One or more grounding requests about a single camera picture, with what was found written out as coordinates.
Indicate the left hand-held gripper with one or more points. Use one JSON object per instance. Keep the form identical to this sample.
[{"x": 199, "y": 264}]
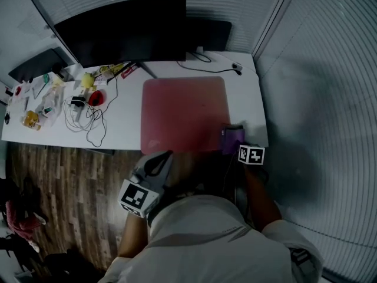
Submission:
[{"x": 135, "y": 197}]

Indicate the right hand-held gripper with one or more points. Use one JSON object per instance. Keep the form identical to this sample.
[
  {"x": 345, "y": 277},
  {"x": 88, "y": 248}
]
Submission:
[{"x": 251, "y": 155}]

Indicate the purple cloth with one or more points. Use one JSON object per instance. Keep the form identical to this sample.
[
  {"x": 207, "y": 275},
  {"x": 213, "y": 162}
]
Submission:
[{"x": 232, "y": 137}]

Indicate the red desk mat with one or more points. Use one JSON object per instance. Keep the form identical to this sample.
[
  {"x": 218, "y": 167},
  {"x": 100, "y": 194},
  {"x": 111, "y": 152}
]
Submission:
[{"x": 182, "y": 111}]

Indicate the person's left forearm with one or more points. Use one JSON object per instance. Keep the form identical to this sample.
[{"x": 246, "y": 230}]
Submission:
[{"x": 132, "y": 234}]

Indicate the person's right forearm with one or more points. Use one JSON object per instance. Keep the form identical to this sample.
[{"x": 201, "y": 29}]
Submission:
[{"x": 262, "y": 202}]

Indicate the red round object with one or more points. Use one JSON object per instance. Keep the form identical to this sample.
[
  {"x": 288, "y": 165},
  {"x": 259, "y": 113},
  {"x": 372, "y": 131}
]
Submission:
[{"x": 101, "y": 96}]

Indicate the red checkered cloth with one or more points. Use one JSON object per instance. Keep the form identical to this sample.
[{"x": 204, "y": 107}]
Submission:
[{"x": 20, "y": 220}]

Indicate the white power strip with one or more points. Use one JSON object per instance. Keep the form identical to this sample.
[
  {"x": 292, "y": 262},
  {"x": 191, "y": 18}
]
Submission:
[{"x": 77, "y": 116}]

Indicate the person's white shirt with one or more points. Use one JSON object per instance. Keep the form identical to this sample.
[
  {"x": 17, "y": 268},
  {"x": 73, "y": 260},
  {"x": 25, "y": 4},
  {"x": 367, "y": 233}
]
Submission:
[{"x": 206, "y": 246}]

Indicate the red card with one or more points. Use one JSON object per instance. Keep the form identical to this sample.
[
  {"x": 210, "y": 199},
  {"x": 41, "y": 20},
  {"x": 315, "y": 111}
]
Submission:
[{"x": 128, "y": 73}]

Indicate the black power adapter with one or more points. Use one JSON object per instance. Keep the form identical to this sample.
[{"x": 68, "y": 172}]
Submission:
[{"x": 78, "y": 100}]

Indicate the white printed box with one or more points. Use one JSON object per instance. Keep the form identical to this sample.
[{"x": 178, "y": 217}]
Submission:
[{"x": 100, "y": 80}]

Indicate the yellow printed packet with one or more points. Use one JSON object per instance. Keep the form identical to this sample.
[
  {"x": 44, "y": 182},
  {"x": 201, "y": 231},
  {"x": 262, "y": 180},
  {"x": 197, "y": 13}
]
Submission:
[{"x": 113, "y": 68}]

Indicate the yellow plush toy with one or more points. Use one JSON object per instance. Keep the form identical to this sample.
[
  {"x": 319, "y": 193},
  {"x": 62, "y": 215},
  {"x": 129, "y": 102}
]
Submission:
[{"x": 87, "y": 80}]

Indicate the clear plastic bag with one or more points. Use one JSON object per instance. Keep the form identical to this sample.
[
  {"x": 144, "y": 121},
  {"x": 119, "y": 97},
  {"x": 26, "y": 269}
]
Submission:
[{"x": 51, "y": 102}]

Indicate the small black monitor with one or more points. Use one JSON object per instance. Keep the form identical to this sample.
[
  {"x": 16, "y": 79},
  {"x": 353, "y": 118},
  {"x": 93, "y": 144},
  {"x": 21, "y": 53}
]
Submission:
[{"x": 212, "y": 35}]

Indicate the black bag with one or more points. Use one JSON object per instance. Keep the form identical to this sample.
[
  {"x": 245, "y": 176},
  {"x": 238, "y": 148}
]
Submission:
[{"x": 70, "y": 264}]

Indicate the pale yellow bag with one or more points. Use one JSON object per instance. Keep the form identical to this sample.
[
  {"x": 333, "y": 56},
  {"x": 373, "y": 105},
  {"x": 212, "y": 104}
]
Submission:
[{"x": 57, "y": 81}]

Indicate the black mug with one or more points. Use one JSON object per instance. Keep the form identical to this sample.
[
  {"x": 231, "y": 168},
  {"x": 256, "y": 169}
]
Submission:
[{"x": 57, "y": 68}]

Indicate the white notebook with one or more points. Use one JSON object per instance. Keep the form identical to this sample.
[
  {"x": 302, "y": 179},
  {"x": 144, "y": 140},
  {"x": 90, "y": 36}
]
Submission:
[{"x": 39, "y": 87}]

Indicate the large black monitor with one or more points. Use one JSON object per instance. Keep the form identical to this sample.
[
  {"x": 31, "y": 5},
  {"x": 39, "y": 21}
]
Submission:
[{"x": 123, "y": 31}]

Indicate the black chair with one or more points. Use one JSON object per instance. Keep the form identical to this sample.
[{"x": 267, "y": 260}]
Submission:
[{"x": 11, "y": 187}]

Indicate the white keyboard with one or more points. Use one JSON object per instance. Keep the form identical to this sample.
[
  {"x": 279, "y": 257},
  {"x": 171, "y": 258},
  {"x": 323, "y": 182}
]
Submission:
[{"x": 22, "y": 102}]

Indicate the wide black monitor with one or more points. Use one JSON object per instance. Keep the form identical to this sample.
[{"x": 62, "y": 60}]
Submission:
[{"x": 35, "y": 66}]

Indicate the small red object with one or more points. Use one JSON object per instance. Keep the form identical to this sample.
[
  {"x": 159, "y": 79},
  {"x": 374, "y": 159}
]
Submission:
[{"x": 18, "y": 90}]

